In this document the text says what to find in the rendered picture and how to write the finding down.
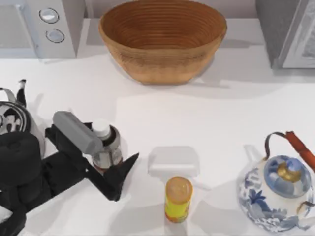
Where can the small microwave knob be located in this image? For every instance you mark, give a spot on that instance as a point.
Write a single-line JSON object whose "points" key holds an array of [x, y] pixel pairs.
{"points": [[55, 35]]}

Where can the yellow bottle with orange lid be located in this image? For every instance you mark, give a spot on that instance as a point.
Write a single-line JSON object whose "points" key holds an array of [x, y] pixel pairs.
{"points": [[177, 201]]}

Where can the large microwave knob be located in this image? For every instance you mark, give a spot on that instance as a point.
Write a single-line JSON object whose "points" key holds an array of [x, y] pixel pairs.
{"points": [[49, 15]]}

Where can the pale microwave oven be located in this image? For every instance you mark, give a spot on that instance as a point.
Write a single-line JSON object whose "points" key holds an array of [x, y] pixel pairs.
{"points": [[22, 32]]}

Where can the black and white teapot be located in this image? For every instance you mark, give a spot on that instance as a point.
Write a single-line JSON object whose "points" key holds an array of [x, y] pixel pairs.
{"points": [[14, 118]]}

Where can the blue and white teapot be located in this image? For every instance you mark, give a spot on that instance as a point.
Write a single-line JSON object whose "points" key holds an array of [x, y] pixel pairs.
{"points": [[273, 194]]}

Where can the brown woven basket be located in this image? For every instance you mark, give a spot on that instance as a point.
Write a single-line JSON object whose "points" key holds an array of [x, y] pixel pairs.
{"points": [[160, 59]]}

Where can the clear bottle with white cap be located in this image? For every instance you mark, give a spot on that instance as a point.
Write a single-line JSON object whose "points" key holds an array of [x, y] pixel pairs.
{"points": [[105, 152]]}

